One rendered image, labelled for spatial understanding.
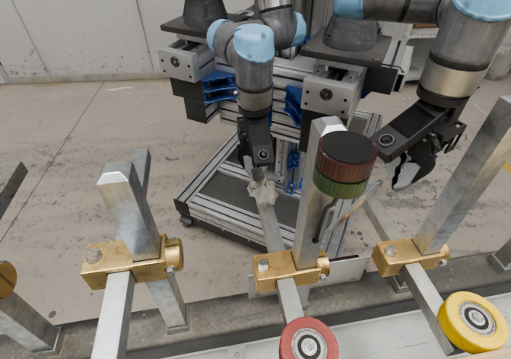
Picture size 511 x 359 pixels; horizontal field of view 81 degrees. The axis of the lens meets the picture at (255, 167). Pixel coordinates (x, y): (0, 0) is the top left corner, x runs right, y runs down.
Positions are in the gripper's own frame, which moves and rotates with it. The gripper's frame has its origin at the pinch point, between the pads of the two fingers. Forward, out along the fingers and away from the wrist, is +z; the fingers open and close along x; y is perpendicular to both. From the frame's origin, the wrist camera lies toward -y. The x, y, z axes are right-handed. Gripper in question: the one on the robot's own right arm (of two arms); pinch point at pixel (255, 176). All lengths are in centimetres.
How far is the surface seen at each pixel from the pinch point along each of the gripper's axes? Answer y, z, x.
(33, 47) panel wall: 249, 49, 161
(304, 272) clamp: -29.7, -4.5, -3.5
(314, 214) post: -28.9, -19.6, -3.5
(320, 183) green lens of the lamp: -33.1, -30.4, -1.3
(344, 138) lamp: -30.5, -34.3, -4.2
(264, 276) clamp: -29.2, -4.6, 3.6
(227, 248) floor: 34, 83, 9
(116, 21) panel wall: 242, 29, 82
